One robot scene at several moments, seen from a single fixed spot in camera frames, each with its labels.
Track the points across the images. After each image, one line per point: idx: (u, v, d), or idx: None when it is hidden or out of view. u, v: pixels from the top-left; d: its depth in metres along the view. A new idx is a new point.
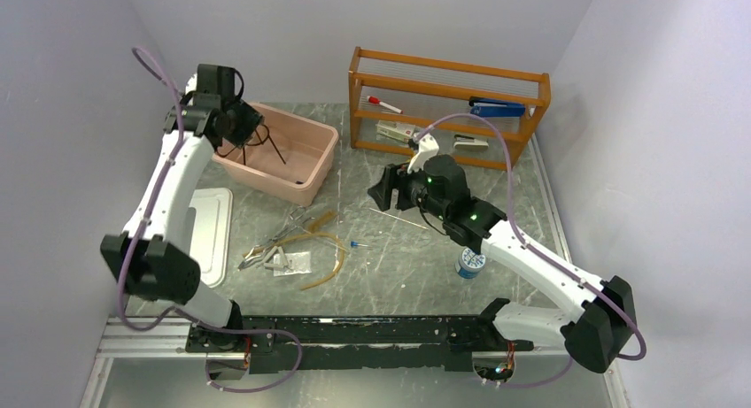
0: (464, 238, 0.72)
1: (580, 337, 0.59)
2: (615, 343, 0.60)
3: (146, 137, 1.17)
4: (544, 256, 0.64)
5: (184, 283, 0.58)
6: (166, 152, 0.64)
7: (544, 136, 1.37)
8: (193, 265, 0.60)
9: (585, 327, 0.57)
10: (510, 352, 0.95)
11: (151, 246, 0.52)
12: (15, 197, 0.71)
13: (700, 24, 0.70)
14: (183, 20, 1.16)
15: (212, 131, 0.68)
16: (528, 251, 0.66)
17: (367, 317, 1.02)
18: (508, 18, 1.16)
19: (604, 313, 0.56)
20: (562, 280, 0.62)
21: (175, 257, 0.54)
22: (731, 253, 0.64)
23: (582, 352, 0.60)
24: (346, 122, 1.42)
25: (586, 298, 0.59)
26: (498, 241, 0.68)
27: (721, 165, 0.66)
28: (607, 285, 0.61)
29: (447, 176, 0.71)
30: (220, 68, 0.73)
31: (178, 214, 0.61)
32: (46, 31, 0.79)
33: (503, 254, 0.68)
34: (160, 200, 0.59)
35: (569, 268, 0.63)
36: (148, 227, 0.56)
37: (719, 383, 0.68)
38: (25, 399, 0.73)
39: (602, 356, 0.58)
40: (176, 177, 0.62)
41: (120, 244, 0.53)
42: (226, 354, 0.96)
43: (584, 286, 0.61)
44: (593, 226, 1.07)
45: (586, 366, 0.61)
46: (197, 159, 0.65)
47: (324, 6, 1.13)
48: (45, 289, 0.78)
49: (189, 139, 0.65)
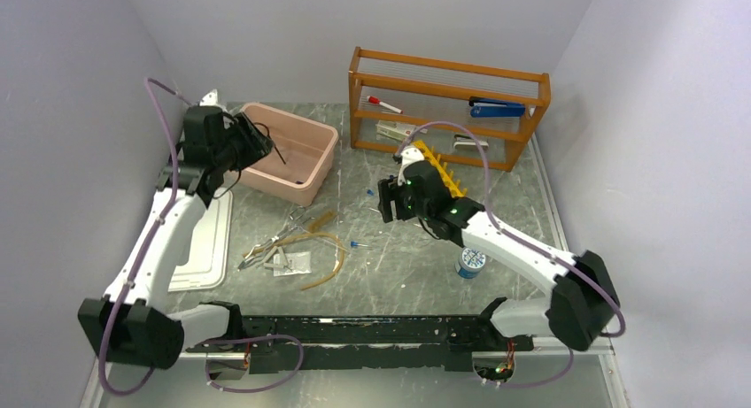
0: (447, 233, 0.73)
1: (558, 314, 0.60)
2: (597, 320, 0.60)
3: (147, 137, 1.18)
4: (518, 238, 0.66)
5: (168, 349, 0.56)
6: (156, 209, 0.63)
7: (544, 136, 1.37)
8: (178, 328, 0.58)
9: (559, 300, 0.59)
10: (509, 352, 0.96)
11: (133, 312, 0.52)
12: (15, 196, 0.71)
13: (701, 23, 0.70)
14: (184, 21, 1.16)
15: (205, 188, 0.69)
16: (503, 235, 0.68)
17: (367, 317, 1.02)
18: (507, 18, 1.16)
19: (573, 284, 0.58)
20: (536, 257, 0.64)
21: (158, 323, 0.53)
22: (731, 252, 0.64)
23: (563, 330, 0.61)
24: (346, 122, 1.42)
25: (558, 273, 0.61)
26: (475, 229, 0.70)
27: (721, 164, 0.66)
28: (578, 259, 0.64)
29: (423, 176, 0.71)
30: (207, 117, 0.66)
31: (165, 273, 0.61)
32: (46, 31, 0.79)
33: (480, 242, 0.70)
34: (145, 262, 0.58)
35: (544, 247, 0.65)
36: (131, 290, 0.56)
37: (720, 383, 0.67)
38: (26, 398, 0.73)
39: (581, 329, 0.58)
40: (166, 235, 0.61)
41: (101, 309, 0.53)
42: (226, 354, 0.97)
43: (554, 261, 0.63)
44: (593, 226, 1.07)
45: (571, 345, 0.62)
46: (188, 216, 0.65)
47: (324, 7, 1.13)
48: (45, 289, 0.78)
49: (180, 197, 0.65)
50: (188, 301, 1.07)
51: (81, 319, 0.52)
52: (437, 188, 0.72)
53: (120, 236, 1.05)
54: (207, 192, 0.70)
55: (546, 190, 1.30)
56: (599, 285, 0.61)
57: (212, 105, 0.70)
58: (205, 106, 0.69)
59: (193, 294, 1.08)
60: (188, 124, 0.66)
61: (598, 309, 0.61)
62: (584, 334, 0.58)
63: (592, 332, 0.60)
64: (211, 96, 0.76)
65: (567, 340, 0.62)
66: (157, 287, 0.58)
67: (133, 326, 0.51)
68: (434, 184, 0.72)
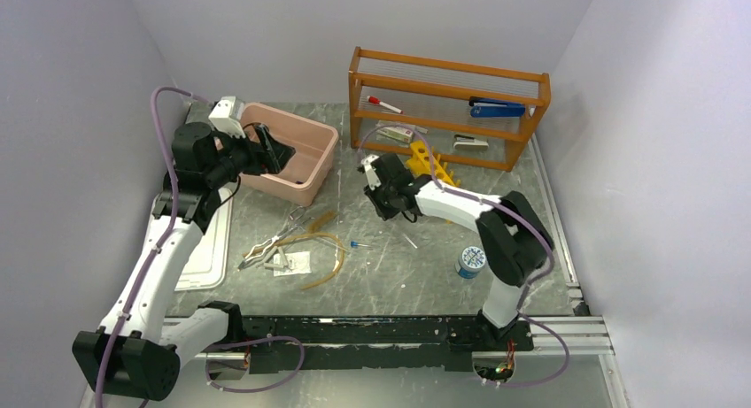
0: (407, 204, 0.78)
1: (489, 249, 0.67)
2: (528, 255, 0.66)
3: (145, 136, 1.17)
4: (456, 192, 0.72)
5: (163, 380, 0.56)
6: (152, 238, 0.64)
7: (544, 136, 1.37)
8: (173, 360, 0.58)
9: (483, 233, 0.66)
10: (509, 352, 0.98)
11: (128, 343, 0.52)
12: (16, 196, 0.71)
13: (700, 25, 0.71)
14: (183, 20, 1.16)
15: (203, 212, 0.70)
16: (446, 194, 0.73)
17: (367, 317, 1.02)
18: (508, 18, 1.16)
19: (496, 218, 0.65)
20: (467, 203, 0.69)
21: (154, 353, 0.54)
22: (731, 253, 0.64)
23: (499, 265, 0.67)
24: (346, 121, 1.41)
25: (482, 209, 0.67)
26: (423, 192, 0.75)
27: (720, 162, 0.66)
28: (504, 198, 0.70)
29: (380, 157, 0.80)
30: (196, 145, 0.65)
31: (162, 301, 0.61)
32: (46, 31, 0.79)
33: (429, 204, 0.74)
34: (141, 293, 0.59)
35: (476, 195, 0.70)
36: (126, 322, 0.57)
37: (720, 383, 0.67)
38: (25, 398, 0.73)
39: (507, 257, 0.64)
40: (161, 265, 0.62)
41: (96, 341, 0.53)
42: (225, 355, 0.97)
43: (482, 203, 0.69)
44: (594, 227, 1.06)
45: (509, 279, 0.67)
46: (185, 243, 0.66)
47: (324, 6, 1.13)
48: (43, 291, 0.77)
49: (178, 227, 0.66)
50: (187, 301, 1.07)
51: (75, 350, 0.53)
52: (391, 165, 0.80)
53: (120, 236, 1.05)
54: (206, 214, 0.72)
55: (546, 190, 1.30)
56: (522, 219, 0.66)
57: (199, 127, 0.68)
58: (192, 128, 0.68)
59: (194, 294, 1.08)
60: (177, 152, 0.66)
61: (526, 243, 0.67)
62: (510, 260, 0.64)
63: (522, 264, 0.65)
64: (226, 103, 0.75)
65: (506, 274, 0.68)
66: (152, 317, 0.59)
67: (128, 357, 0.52)
68: (391, 165, 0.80)
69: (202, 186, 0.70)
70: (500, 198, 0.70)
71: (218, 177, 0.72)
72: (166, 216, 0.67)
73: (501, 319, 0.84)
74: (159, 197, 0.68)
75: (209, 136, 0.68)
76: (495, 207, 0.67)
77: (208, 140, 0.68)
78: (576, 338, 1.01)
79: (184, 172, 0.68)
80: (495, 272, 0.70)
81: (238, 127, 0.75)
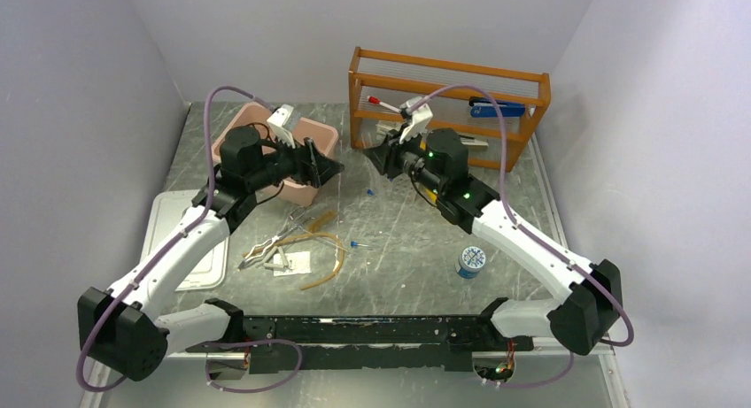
0: (456, 217, 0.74)
1: (564, 317, 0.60)
2: (600, 327, 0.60)
3: (145, 136, 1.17)
4: (536, 238, 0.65)
5: (144, 362, 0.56)
6: (183, 223, 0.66)
7: (544, 136, 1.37)
8: (160, 344, 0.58)
9: (569, 306, 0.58)
10: (509, 352, 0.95)
11: (127, 311, 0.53)
12: (16, 196, 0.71)
13: (700, 24, 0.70)
14: (183, 20, 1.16)
15: (236, 214, 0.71)
16: (518, 232, 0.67)
17: (367, 317, 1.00)
18: (508, 18, 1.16)
19: (590, 296, 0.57)
20: (552, 261, 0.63)
21: (147, 330, 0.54)
22: (731, 253, 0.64)
23: (567, 335, 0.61)
24: (346, 122, 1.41)
25: (575, 280, 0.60)
26: (489, 221, 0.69)
27: (720, 162, 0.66)
28: (596, 268, 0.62)
29: (452, 155, 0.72)
30: (240, 150, 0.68)
31: (170, 283, 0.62)
32: (46, 32, 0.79)
33: (494, 234, 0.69)
34: (155, 268, 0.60)
35: (560, 250, 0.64)
36: (132, 292, 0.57)
37: (719, 383, 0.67)
38: (25, 398, 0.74)
39: (584, 335, 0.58)
40: (181, 249, 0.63)
41: (99, 303, 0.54)
42: (225, 355, 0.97)
43: (572, 267, 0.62)
44: (594, 227, 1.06)
45: (573, 350, 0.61)
46: (210, 236, 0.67)
47: (324, 6, 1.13)
48: (44, 291, 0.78)
49: (208, 219, 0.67)
50: (187, 301, 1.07)
51: (80, 306, 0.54)
52: (458, 169, 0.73)
53: (120, 236, 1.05)
54: (239, 218, 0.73)
55: (546, 190, 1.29)
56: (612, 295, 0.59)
57: (249, 134, 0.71)
58: (243, 133, 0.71)
59: (194, 294, 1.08)
60: (223, 154, 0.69)
61: (603, 317, 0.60)
62: (587, 337, 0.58)
63: (593, 337, 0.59)
64: (282, 112, 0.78)
65: (570, 345, 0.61)
66: (157, 295, 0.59)
67: (123, 325, 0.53)
68: (457, 162, 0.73)
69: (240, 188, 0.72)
70: (594, 268, 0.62)
71: (258, 180, 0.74)
72: (201, 206, 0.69)
73: (508, 329, 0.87)
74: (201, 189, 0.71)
75: (256, 143, 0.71)
76: (588, 279, 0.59)
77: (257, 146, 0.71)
78: None
79: (228, 172, 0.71)
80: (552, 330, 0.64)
81: (289, 137, 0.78)
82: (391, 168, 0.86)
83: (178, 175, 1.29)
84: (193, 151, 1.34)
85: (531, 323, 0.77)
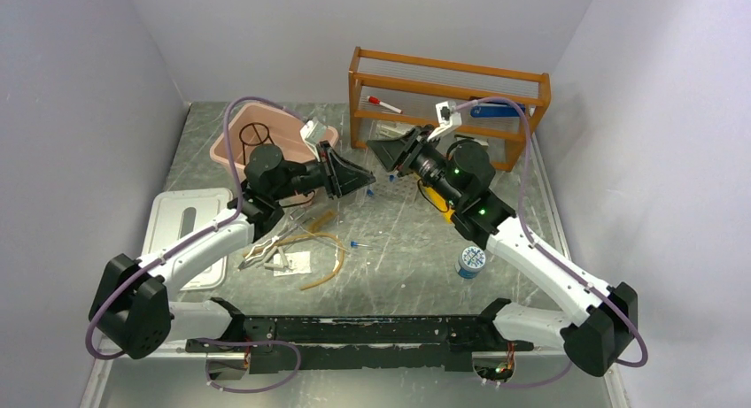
0: (470, 233, 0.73)
1: (579, 338, 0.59)
2: (615, 349, 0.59)
3: (145, 136, 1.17)
4: (552, 257, 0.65)
5: (146, 340, 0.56)
6: (217, 217, 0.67)
7: (544, 136, 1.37)
8: (165, 327, 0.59)
9: (587, 329, 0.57)
10: (510, 352, 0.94)
11: (150, 283, 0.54)
12: (17, 197, 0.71)
13: (699, 25, 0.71)
14: (183, 20, 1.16)
15: (262, 226, 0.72)
16: (535, 250, 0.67)
17: (367, 317, 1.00)
18: (508, 18, 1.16)
19: (608, 319, 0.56)
20: (569, 283, 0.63)
21: (161, 305, 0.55)
22: (731, 254, 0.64)
23: (579, 355, 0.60)
24: (346, 122, 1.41)
25: (592, 304, 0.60)
26: (505, 238, 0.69)
27: (720, 162, 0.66)
28: (613, 291, 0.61)
29: (479, 176, 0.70)
30: (265, 173, 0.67)
31: (191, 269, 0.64)
32: (46, 32, 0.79)
33: (510, 251, 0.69)
34: (183, 250, 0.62)
35: (577, 271, 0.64)
36: (158, 265, 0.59)
37: (720, 384, 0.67)
38: (25, 398, 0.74)
39: (600, 357, 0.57)
40: (209, 242, 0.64)
41: (126, 268, 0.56)
42: (227, 355, 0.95)
43: (590, 290, 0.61)
44: (594, 227, 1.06)
45: (586, 371, 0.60)
46: (238, 237, 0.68)
47: (324, 6, 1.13)
48: (45, 292, 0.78)
49: (239, 219, 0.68)
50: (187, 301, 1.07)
51: (106, 269, 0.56)
52: (481, 189, 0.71)
53: (120, 236, 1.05)
54: (266, 228, 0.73)
55: (546, 190, 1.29)
56: (630, 319, 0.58)
57: (274, 151, 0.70)
58: (267, 151, 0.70)
59: (194, 293, 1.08)
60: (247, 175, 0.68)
61: (618, 338, 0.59)
62: (603, 360, 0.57)
63: (608, 359, 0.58)
64: (310, 126, 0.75)
65: (584, 365, 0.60)
66: (177, 275, 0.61)
67: (143, 293, 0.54)
68: (483, 182, 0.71)
69: (267, 201, 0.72)
70: (610, 290, 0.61)
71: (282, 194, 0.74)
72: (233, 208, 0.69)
73: (506, 329, 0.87)
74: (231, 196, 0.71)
75: (281, 162, 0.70)
76: (605, 302, 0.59)
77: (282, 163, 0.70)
78: None
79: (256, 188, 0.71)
80: (562, 348, 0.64)
81: (313, 150, 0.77)
82: (405, 167, 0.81)
83: (178, 175, 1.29)
84: (193, 151, 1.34)
85: (537, 333, 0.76)
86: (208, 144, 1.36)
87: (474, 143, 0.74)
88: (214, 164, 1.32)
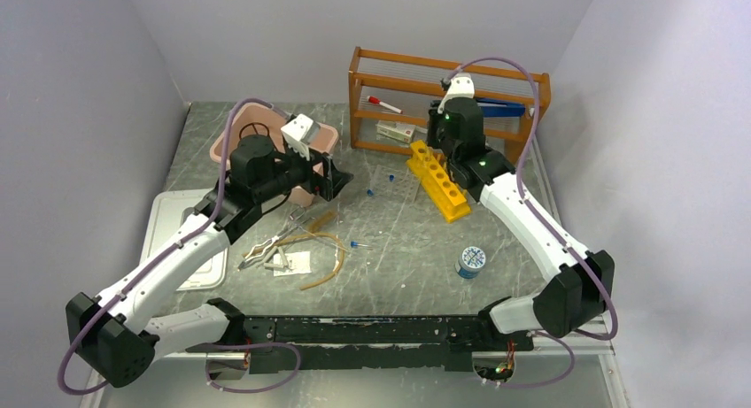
0: (467, 182, 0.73)
1: (549, 295, 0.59)
2: (582, 313, 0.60)
3: (145, 136, 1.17)
4: (538, 215, 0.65)
5: (127, 370, 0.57)
6: (181, 232, 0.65)
7: (544, 136, 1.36)
8: (147, 354, 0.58)
9: (556, 288, 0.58)
10: (509, 352, 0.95)
11: (110, 327, 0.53)
12: (16, 196, 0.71)
13: (700, 24, 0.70)
14: (183, 19, 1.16)
15: (237, 225, 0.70)
16: (524, 207, 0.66)
17: (366, 317, 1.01)
18: (509, 18, 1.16)
19: (578, 279, 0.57)
20: (548, 240, 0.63)
21: (129, 342, 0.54)
22: (732, 254, 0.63)
23: (548, 313, 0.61)
24: (346, 122, 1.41)
25: (566, 261, 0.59)
26: (497, 190, 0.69)
27: (720, 162, 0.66)
28: (591, 255, 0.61)
29: (465, 116, 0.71)
30: (251, 160, 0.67)
31: (160, 297, 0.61)
32: (45, 31, 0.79)
33: (499, 205, 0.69)
34: (144, 280, 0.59)
35: (560, 231, 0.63)
36: (119, 303, 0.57)
37: (720, 384, 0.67)
38: (25, 400, 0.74)
39: (564, 316, 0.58)
40: (174, 262, 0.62)
41: (86, 309, 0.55)
42: (227, 355, 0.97)
43: (567, 250, 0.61)
44: (593, 227, 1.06)
45: (552, 329, 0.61)
46: (208, 248, 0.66)
47: (325, 5, 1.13)
48: (43, 292, 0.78)
49: (207, 230, 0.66)
50: (187, 301, 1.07)
51: (69, 311, 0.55)
52: (471, 130, 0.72)
53: (120, 236, 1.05)
54: (242, 228, 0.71)
55: (547, 191, 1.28)
56: (601, 282, 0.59)
57: (262, 142, 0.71)
58: (256, 142, 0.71)
59: (194, 294, 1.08)
60: (234, 162, 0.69)
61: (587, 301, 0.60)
62: (566, 318, 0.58)
63: (575, 319, 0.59)
64: (303, 126, 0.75)
65: (550, 323, 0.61)
66: (143, 308, 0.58)
67: (104, 335, 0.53)
68: (472, 124, 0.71)
69: (246, 199, 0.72)
70: (588, 254, 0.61)
71: (267, 191, 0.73)
72: (203, 214, 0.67)
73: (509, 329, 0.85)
74: (206, 196, 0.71)
75: (266, 156, 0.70)
76: (580, 262, 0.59)
77: (267, 159, 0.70)
78: (576, 338, 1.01)
79: (236, 181, 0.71)
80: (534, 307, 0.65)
81: (305, 150, 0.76)
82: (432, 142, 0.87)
83: (178, 175, 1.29)
84: (192, 151, 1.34)
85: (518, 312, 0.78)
86: (208, 144, 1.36)
87: (466, 94, 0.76)
88: (214, 165, 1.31)
